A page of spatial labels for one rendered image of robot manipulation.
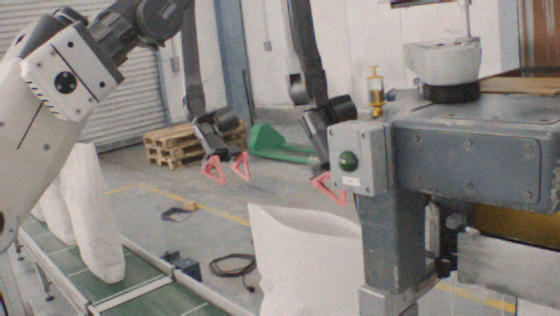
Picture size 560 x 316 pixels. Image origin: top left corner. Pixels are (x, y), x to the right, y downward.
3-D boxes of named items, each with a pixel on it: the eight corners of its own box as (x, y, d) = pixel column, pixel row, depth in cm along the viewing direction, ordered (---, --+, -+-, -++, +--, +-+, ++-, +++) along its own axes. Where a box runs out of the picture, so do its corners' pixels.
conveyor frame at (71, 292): (7, 224, 372) (3, 209, 369) (60, 208, 403) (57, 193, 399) (95, 333, 204) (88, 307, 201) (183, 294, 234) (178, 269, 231)
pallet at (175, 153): (146, 153, 664) (144, 143, 660) (216, 134, 740) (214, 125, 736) (173, 160, 601) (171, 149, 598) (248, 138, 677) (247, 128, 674)
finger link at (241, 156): (261, 171, 133) (243, 145, 136) (244, 174, 128) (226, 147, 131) (247, 186, 137) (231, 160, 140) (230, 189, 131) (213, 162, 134)
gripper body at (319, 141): (359, 154, 102) (343, 124, 103) (337, 162, 94) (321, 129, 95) (336, 167, 106) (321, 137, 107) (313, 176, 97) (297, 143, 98)
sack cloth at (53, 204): (43, 232, 315) (19, 132, 299) (71, 223, 329) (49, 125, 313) (62, 249, 281) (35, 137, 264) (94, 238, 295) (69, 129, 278)
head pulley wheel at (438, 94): (412, 102, 73) (411, 86, 72) (441, 94, 78) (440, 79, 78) (464, 104, 66) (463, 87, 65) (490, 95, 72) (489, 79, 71)
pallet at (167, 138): (143, 143, 661) (141, 133, 658) (216, 125, 730) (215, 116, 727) (166, 150, 596) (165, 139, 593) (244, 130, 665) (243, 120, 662)
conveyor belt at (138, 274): (12, 221, 375) (9, 211, 373) (55, 208, 400) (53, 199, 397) (100, 323, 211) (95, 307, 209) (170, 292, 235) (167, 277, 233)
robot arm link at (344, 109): (286, 84, 102) (310, 80, 95) (326, 73, 108) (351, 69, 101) (299, 138, 104) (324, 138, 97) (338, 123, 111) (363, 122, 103)
